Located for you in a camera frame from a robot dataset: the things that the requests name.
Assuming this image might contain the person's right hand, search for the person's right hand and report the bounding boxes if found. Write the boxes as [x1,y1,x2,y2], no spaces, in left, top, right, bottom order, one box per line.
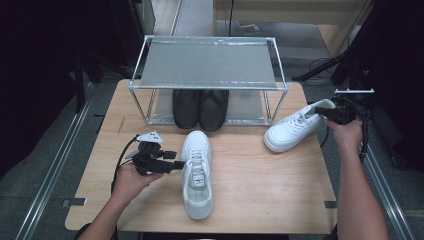
[324,118,364,153]

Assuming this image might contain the metal shoe rack grey shelves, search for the metal shoe rack grey shelves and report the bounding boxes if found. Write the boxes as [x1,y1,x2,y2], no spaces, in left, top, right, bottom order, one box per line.
[128,34,290,127]

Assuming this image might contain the black hanging cable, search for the black hanging cable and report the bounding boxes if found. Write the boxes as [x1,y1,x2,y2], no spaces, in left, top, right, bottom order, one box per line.
[228,0,235,38]

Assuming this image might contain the dark metal stand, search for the dark metal stand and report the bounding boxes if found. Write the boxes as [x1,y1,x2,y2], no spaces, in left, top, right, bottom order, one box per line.
[73,54,86,115]

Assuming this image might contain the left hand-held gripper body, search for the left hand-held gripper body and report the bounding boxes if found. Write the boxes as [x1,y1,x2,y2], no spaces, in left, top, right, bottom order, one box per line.
[126,130,176,176]

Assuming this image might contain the black curtain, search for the black curtain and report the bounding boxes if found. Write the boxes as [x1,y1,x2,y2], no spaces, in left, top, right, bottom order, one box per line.
[333,0,424,171]
[0,0,144,178]

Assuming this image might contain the red and black flat object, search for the red and black flat object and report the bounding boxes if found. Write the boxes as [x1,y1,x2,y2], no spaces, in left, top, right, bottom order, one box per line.
[239,22,262,35]

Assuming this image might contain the person's left hand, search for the person's left hand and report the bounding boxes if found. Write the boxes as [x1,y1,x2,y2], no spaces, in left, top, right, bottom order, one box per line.
[111,162,165,206]

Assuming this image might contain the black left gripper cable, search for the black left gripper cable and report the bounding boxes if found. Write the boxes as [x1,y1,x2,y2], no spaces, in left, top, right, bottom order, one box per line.
[110,134,140,195]

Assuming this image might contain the black floor cable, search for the black floor cable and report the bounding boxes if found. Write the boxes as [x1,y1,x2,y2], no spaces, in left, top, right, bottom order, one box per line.
[307,57,338,80]

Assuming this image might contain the white sneaker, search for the white sneaker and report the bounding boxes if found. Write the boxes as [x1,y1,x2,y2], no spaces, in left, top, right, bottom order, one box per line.
[263,98,337,154]
[179,129,214,221]

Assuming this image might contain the wooden cabinet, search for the wooden cabinet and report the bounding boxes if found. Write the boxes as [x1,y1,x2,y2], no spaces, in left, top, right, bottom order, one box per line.
[213,0,373,58]

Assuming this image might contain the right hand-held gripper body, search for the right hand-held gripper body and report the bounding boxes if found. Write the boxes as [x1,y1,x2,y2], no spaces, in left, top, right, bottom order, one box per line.
[327,88,375,127]

